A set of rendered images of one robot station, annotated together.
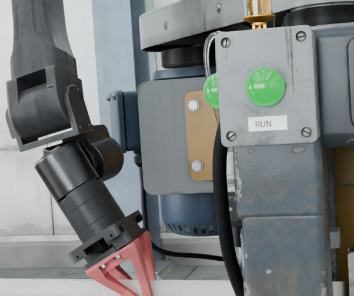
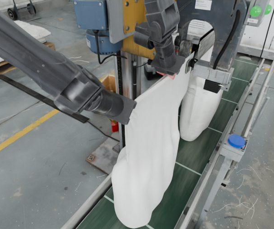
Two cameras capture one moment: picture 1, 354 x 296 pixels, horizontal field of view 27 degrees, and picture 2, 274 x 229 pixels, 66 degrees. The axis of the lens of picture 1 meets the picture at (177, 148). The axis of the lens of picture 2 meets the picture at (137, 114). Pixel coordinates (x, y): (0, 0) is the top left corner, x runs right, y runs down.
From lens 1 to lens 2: 1.04 m
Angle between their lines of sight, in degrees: 73
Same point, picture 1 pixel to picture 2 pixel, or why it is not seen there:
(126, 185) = not seen: outside the picture
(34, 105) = (173, 21)
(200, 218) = (119, 47)
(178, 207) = (112, 45)
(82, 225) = (173, 62)
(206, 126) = (129, 12)
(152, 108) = (113, 7)
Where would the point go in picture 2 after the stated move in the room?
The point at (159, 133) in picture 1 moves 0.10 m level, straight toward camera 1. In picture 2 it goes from (115, 17) to (142, 20)
